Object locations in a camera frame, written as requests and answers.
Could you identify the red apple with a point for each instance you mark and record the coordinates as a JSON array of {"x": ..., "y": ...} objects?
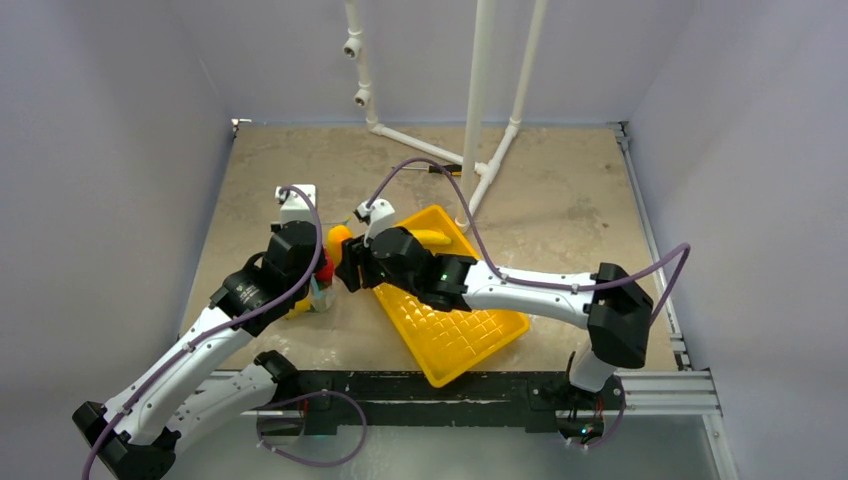
[{"x": 324, "y": 275}]

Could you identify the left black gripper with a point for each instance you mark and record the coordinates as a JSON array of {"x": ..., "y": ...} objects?
[{"x": 275, "y": 225}]

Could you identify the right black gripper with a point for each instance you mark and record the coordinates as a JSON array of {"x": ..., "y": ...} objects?
[{"x": 352, "y": 263}]

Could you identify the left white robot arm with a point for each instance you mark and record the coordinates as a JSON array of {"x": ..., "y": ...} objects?
[{"x": 139, "y": 433}]

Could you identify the yellow plastic tray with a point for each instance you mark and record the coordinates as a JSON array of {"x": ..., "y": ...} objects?
[{"x": 447, "y": 344}]

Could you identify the white pvc pipe frame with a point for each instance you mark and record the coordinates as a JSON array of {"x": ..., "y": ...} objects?
[{"x": 476, "y": 176}]

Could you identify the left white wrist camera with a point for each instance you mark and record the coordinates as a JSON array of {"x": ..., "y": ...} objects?
[{"x": 292, "y": 206}]

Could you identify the black yellow screwdriver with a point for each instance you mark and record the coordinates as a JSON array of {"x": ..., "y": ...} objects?
[{"x": 451, "y": 169}]

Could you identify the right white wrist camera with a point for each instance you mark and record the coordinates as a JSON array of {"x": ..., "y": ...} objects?
[{"x": 378, "y": 216}]

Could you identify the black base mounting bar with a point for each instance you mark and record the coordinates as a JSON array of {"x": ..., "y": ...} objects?
[{"x": 533, "y": 401}]

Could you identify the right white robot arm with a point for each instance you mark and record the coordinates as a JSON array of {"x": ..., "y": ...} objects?
[{"x": 610, "y": 306}]

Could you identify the orange yellow mango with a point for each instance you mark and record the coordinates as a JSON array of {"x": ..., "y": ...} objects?
[{"x": 336, "y": 236}]

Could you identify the clear zip top bag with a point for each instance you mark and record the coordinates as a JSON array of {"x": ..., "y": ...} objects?
[{"x": 318, "y": 298}]

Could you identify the yellow banana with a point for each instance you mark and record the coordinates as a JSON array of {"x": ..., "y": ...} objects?
[{"x": 431, "y": 237}]

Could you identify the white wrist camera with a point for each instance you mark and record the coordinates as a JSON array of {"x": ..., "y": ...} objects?
[
  {"x": 292, "y": 206},
  {"x": 378, "y": 216}
]

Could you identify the aluminium rail frame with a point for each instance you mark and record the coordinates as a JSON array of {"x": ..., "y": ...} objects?
[{"x": 562, "y": 202}]

